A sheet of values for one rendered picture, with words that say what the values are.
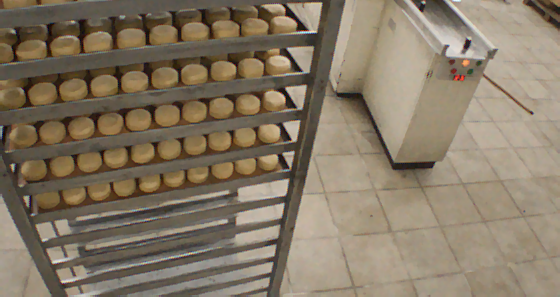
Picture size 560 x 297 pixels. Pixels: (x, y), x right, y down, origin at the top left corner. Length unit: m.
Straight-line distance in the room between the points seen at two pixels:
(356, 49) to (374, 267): 1.40
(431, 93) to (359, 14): 0.73
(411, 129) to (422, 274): 0.79
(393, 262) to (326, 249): 0.34
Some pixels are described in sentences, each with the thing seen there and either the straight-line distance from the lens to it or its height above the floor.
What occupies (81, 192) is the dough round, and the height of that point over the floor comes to 1.06.
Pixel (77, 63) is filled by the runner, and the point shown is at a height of 1.41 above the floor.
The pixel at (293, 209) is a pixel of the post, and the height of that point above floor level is 0.95.
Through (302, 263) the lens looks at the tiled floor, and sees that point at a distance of 2.18.
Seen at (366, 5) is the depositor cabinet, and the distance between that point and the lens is 2.80.
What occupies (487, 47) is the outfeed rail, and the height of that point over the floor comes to 0.88.
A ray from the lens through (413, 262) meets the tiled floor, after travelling 2.35.
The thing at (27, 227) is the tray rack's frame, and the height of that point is 1.07.
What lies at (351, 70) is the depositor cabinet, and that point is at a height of 0.27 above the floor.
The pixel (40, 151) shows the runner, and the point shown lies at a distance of 0.88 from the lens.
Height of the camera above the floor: 1.80
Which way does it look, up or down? 41 degrees down
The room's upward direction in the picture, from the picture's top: 9 degrees clockwise
